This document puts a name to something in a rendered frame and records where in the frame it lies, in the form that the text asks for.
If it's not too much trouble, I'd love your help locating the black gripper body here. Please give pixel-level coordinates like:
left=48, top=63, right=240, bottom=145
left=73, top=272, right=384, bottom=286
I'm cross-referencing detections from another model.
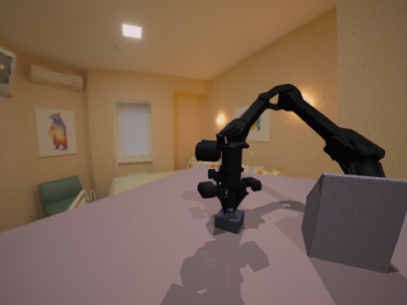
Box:
left=197, top=163, right=262, bottom=199

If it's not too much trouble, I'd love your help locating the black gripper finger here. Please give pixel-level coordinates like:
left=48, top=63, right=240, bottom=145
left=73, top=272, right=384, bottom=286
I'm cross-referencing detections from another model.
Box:
left=216, top=195, right=229, bottom=214
left=233, top=189, right=248, bottom=213

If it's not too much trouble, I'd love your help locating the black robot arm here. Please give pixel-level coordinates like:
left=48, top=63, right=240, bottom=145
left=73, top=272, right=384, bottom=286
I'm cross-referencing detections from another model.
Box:
left=195, top=83, right=386, bottom=178

